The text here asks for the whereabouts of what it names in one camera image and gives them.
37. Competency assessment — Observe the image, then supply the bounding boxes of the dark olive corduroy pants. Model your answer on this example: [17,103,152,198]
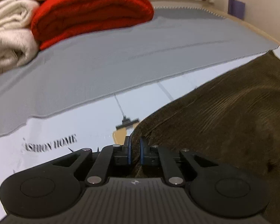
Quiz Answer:
[131,51,280,223]

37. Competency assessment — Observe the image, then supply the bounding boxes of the purple box by wall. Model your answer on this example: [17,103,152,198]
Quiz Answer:
[228,0,245,20]

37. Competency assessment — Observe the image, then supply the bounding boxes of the grey white printed bed sheet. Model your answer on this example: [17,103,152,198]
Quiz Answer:
[0,7,280,220]

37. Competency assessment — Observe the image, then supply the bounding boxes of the red folded blanket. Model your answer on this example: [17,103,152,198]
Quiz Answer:
[31,0,154,50]

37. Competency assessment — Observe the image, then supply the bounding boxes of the cream folded blanket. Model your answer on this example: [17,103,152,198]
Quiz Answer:
[0,0,39,75]

